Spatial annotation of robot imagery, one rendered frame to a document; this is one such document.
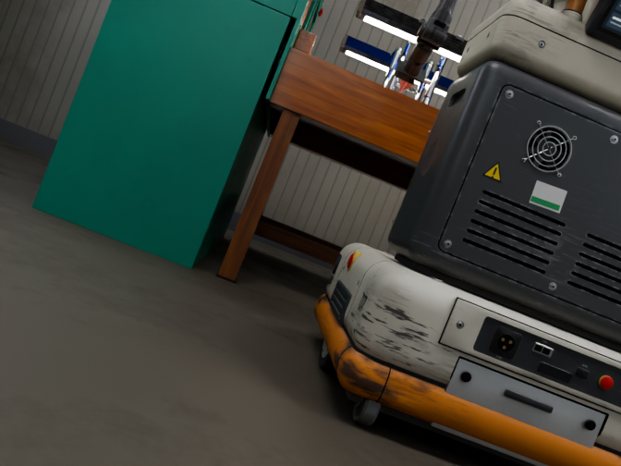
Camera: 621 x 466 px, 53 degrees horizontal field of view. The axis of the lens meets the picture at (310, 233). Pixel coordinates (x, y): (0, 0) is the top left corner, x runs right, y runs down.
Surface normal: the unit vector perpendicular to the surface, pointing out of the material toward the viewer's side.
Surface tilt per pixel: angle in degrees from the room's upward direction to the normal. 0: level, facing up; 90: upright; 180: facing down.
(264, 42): 90
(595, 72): 90
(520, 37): 90
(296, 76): 90
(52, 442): 0
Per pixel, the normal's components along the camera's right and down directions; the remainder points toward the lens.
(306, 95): 0.07, 0.07
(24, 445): 0.37, -0.93
